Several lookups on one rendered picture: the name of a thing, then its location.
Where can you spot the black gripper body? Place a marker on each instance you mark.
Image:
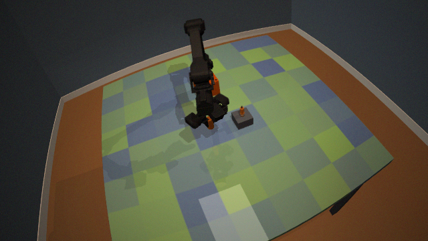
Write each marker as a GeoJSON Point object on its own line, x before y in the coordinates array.
{"type": "Point", "coordinates": [195, 120]}

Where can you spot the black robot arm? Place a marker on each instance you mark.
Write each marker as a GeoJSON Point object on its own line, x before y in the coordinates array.
{"type": "Point", "coordinates": [200, 73]}

